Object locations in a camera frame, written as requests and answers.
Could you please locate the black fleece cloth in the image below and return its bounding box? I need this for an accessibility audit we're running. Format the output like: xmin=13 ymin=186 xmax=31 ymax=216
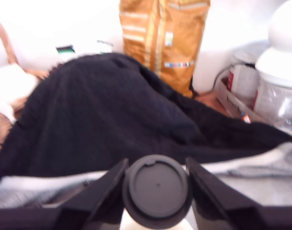
xmin=0 ymin=53 xmax=292 ymax=184

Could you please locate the wicker basket with handle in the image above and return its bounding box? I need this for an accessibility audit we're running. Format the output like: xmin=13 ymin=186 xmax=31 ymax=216
xmin=0 ymin=15 xmax=51 ymax=150

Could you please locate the orange-brown coffee bag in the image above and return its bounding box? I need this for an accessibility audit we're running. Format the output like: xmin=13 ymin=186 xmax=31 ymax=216
xmin=119 ymin=0 xmax=211 ymax=99

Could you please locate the grey knit cloth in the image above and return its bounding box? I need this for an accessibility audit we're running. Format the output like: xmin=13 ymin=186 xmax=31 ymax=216
xmin=0 ymin=141 xmax=292 ymax=209

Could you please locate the white cloth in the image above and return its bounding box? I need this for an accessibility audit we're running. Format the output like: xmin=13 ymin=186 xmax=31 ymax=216
xmin=0 ymin=64 xmax=39 ymax=122

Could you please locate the white cardboard tray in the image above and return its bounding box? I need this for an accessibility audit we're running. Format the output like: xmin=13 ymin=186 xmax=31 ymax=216
xmin=216 ymin=76 xmax=292 ymax=136

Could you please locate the white dome security camera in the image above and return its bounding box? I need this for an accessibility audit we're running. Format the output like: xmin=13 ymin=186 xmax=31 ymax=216
xmin=254 ymin=0 xmax=292 ymax=88

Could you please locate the green and white packet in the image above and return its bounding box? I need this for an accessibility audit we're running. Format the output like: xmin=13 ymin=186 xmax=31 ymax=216
xmin=97 ymin=40 xmax=114 ymax=55
xmin=56 ymin=44 xmax=77 ymax=58

